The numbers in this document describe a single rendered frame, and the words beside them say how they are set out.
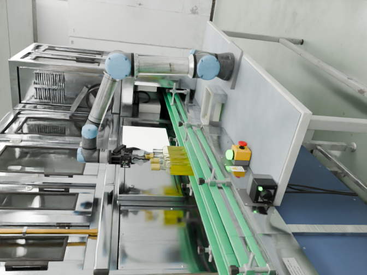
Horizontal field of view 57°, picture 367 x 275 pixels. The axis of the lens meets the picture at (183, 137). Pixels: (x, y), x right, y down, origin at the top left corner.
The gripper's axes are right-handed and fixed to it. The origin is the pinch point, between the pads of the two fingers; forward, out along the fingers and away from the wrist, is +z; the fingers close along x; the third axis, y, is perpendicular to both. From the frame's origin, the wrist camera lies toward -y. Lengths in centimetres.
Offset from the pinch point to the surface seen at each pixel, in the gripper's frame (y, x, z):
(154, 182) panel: 5.9, -12.6, 4.9
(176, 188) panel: 11.2, -12.5, 15.8
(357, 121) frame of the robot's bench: 59, 49, 68
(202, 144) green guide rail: 10.3, 13.4, 26.4
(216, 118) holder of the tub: -15.2, 18.2, 39.0
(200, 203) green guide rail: 37.7, -2.8, 22.4
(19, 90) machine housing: -98, -2, -90
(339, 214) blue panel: 66, 14, 68
